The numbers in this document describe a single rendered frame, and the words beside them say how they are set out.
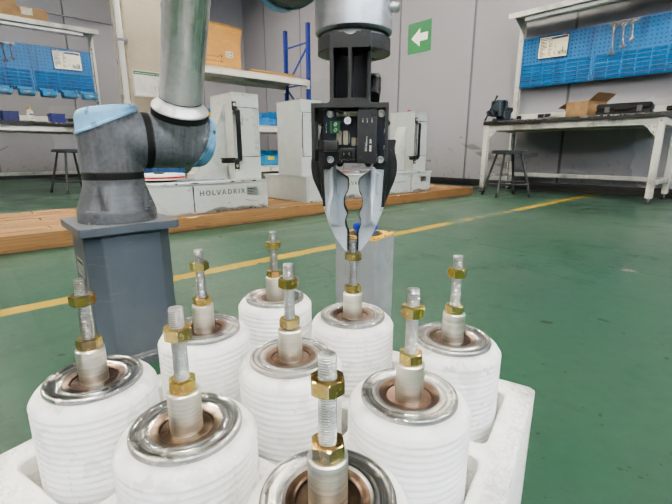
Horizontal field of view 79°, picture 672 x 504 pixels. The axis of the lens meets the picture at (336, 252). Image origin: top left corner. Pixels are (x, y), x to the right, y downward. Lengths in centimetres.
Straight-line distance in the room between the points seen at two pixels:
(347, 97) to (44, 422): 37
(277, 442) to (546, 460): 46
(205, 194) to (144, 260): 169
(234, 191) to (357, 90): 230
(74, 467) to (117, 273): 56
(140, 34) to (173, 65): 610
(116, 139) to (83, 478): 66
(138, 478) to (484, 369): 29
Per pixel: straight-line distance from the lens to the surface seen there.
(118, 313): 95
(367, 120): 39
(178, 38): 90
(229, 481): 31
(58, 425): 39
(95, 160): 93
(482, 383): 43
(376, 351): 47
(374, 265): 62
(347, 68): 42
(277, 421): 38
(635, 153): 521
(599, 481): 74
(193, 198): 257
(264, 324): 52
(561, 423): 83
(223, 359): 44
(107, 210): 92
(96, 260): 92
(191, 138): 95
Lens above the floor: 44
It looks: 14 degrees down
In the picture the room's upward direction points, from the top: straight up
